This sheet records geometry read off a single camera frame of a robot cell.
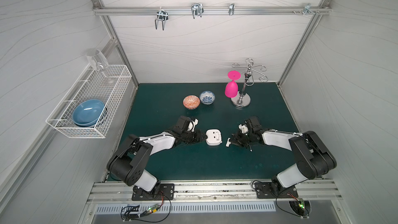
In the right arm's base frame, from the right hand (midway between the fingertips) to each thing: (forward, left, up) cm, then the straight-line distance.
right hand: (230, 139), depth 91 cm
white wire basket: (+8, +68, +35) cm, 77 cm away
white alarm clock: (-1, +10, +3) cm, 10 cm away
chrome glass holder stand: (+31, -12, -1) cm, 33 cm away
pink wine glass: (+25, 0, +19) cm, 31 cm away
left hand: (-2, +14, +5) cm, 15 cm away
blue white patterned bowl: (+32, +15, +1) cm, 35 cm away
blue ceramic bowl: (-7, +63, +35) cm, 72 cm away
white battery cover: (-2, +1, -1) cm, 2 cm away
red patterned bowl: (+26, +26, +1) cm, 37 cm away
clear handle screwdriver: (-6, -12, 0) cm, 13 cm away
